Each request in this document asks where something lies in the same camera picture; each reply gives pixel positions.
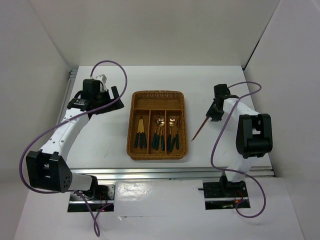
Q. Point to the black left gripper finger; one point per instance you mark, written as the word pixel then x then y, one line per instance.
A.
pixel 115 92
pixel 116 106

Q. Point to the gold spoon pile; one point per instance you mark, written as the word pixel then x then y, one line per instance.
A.
pixel 172 121

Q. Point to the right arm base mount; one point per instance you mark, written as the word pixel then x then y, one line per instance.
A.
pixel 217 198

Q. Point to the gold fork pile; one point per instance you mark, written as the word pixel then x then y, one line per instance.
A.
pixel 173 142

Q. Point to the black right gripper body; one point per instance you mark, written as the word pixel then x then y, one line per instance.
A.
pixel 215 113

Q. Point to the gold knife green handle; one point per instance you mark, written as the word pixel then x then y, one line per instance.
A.
pixel 140 124
pixel 136 142

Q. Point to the brown wicker cutlery tray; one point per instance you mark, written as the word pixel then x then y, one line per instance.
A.
pixel 148 105

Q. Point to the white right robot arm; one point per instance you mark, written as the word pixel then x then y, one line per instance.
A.
pixel 253 137

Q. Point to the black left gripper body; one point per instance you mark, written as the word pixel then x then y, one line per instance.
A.
pixel 103 97

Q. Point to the gold spoon green handle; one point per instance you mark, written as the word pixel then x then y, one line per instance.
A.
pixel 162 139
pixel 161 123
pixel 154 136

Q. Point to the gold knife pile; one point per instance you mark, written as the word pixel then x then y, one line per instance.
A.
pixel 144 136

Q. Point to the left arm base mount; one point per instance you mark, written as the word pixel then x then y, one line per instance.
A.
pixel 102 199

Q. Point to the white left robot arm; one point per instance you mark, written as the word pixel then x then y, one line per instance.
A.
pixel 47 168

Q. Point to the gold fork green handle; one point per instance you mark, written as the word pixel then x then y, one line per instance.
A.
pixel 177 141

